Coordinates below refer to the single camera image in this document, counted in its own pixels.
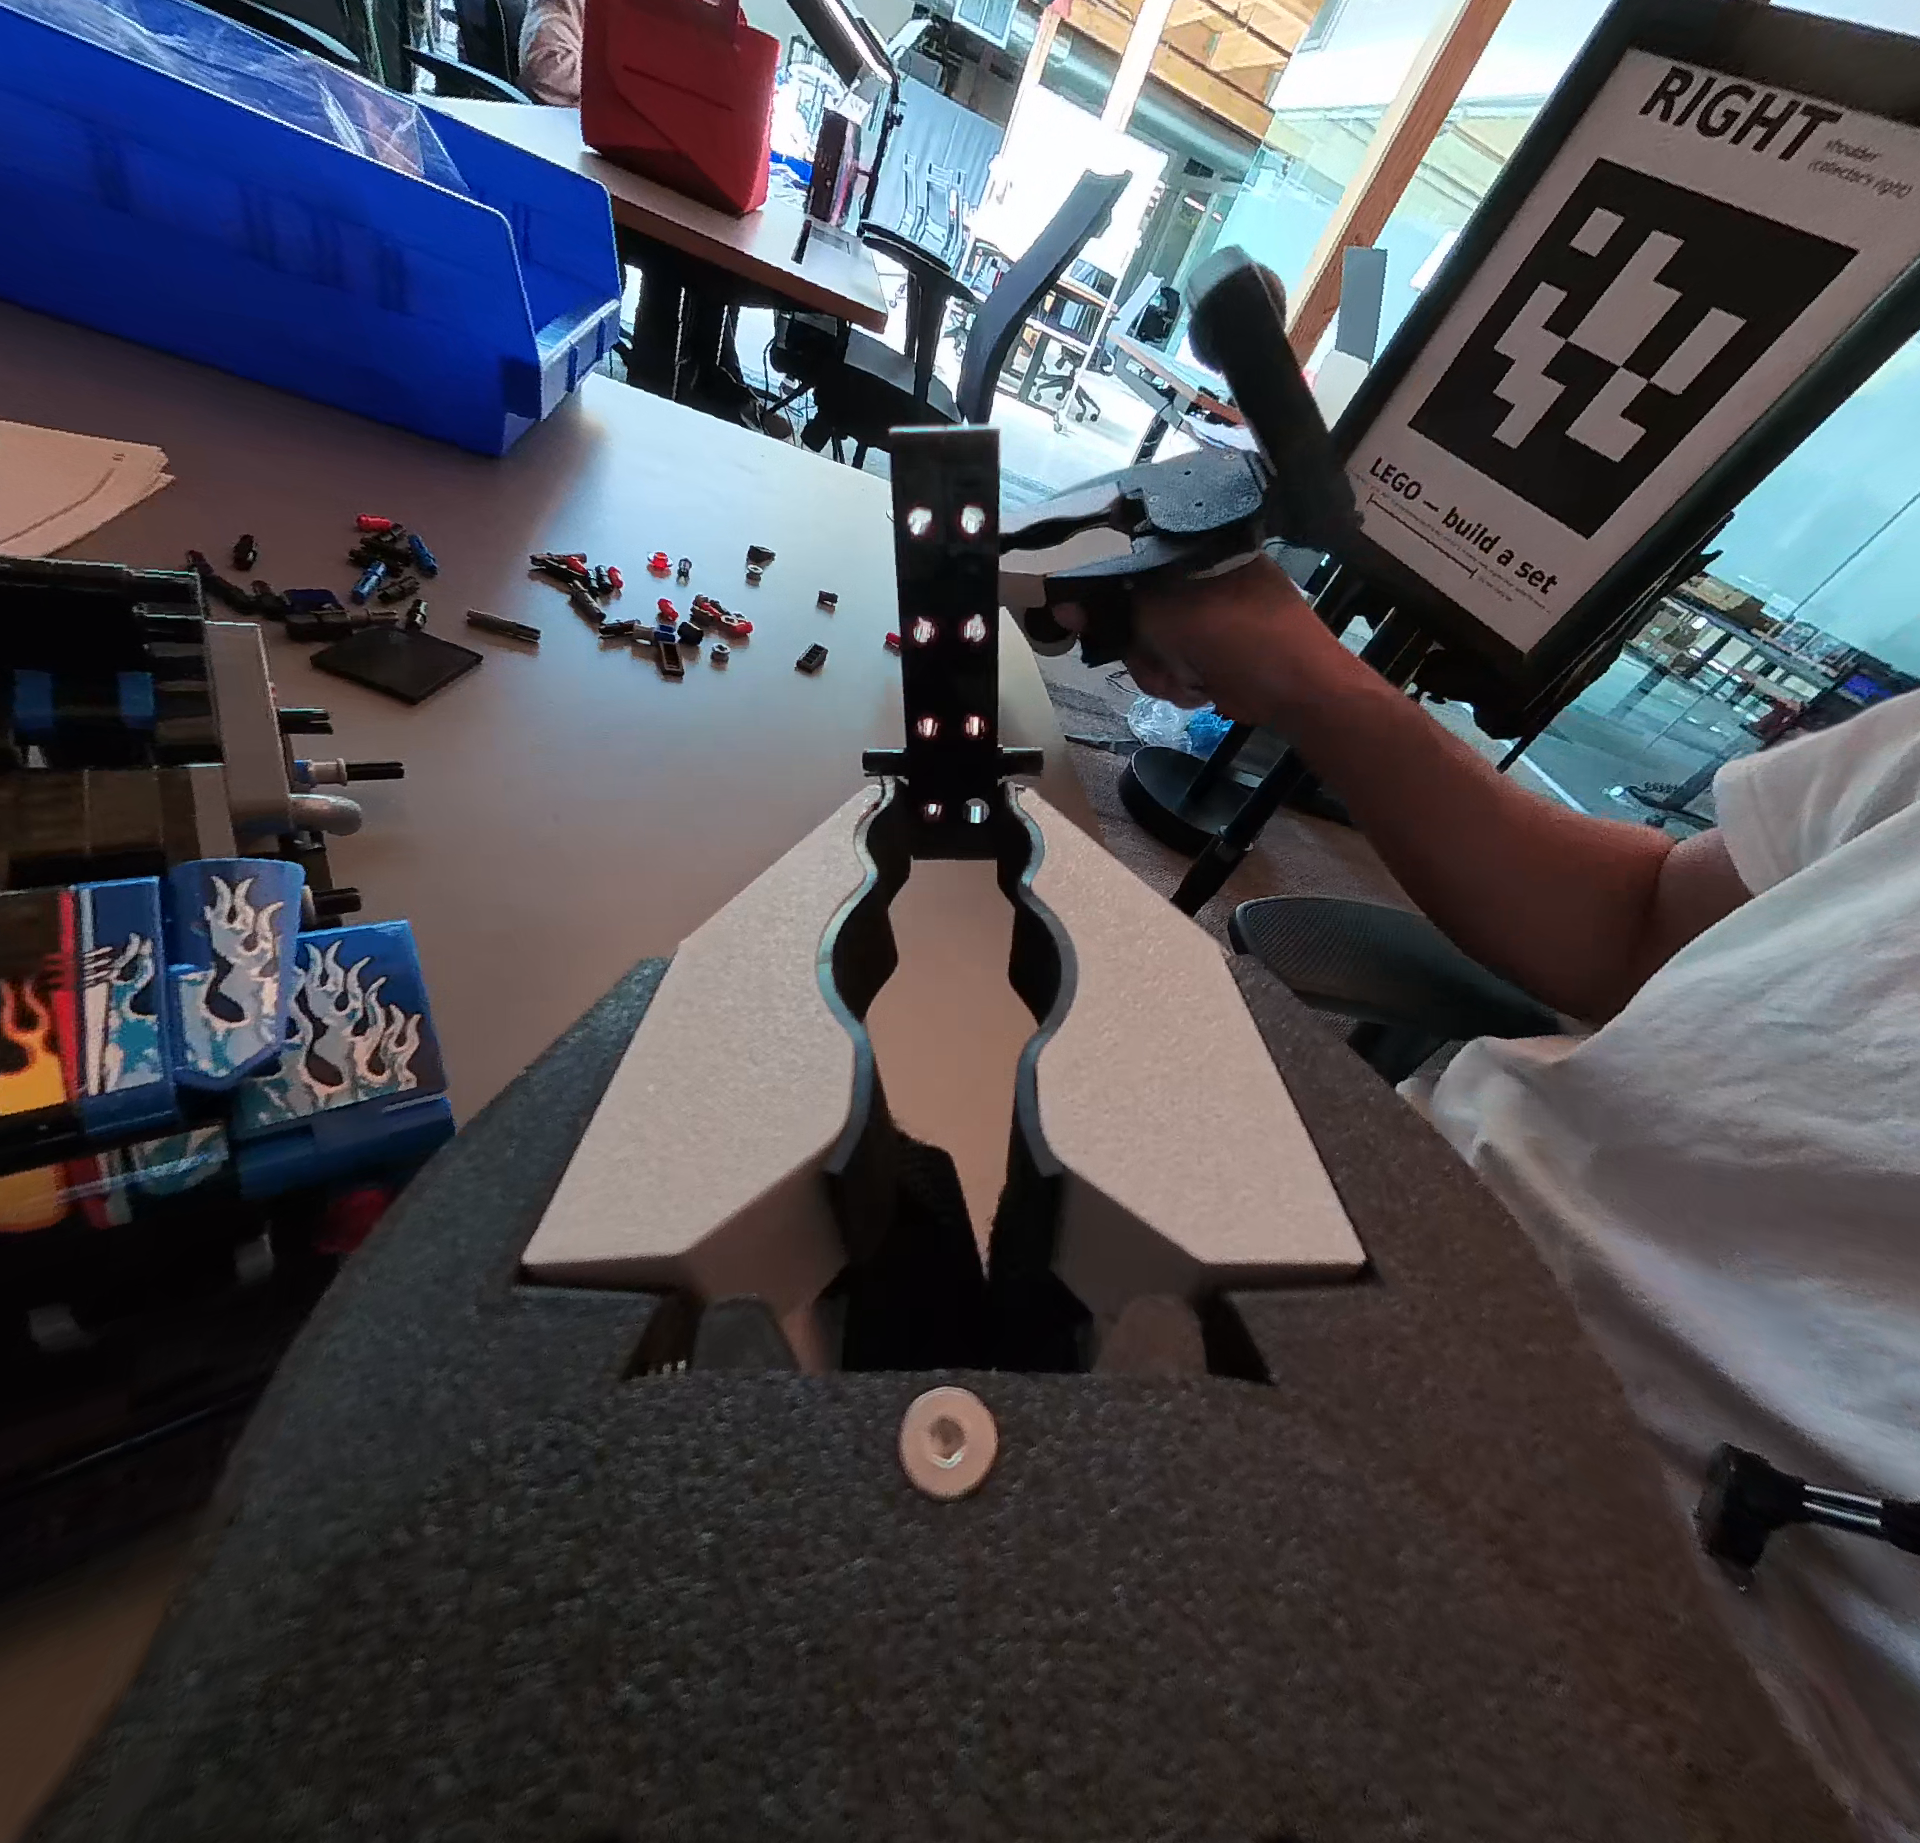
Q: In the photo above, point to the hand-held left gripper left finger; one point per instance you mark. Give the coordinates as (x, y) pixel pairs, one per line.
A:
(706, 1093)

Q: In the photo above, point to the black monitor on stand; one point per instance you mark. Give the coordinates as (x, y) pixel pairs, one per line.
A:
(841, 20)

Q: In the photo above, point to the person's right hand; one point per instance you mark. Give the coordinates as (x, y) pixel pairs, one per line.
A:
(1216, 658)

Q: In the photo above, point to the black sign stand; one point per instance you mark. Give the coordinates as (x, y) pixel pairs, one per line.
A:
(1186, 793)

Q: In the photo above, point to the red bag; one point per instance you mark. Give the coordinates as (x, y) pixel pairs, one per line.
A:
(676, 88)

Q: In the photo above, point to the framed marker sign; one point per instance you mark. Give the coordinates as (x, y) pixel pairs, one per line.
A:
(1636, 314)

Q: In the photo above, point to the scattered small lego pieces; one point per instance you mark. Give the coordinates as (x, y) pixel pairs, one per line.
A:
(499, 624)

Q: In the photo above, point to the brown office desk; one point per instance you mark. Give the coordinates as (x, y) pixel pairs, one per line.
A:
(720, 244)

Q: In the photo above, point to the black lego beam with holes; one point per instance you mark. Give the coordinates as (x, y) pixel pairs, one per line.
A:
(945, 584)

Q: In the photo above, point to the blue black lego truck model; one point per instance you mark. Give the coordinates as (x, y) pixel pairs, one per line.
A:
(225, 959)

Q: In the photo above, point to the black square lego plate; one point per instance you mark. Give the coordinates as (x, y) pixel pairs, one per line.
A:
(398, 662)

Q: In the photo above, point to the clear plastic bag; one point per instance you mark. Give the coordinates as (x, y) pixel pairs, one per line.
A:
(1178, 725)

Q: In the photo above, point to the black mesh office chair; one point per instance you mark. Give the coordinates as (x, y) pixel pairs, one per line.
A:
(1051, 269)

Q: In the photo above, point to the lego instruction booklet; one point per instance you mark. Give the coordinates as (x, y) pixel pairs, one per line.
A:
(60, 484)

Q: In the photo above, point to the blue plastic storage bin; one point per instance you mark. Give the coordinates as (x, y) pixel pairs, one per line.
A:
(301, 269)

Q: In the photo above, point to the person's right forearm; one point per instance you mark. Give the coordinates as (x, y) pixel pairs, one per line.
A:
(1500, 839)

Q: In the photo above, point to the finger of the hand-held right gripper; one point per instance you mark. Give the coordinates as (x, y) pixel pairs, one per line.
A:
(1032, 610)
(1073, 530)

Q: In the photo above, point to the black office chair armrest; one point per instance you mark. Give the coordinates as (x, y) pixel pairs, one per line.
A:
(1351, 959)

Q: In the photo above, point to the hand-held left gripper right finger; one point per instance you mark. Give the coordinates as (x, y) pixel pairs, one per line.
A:
(1186, 1109)

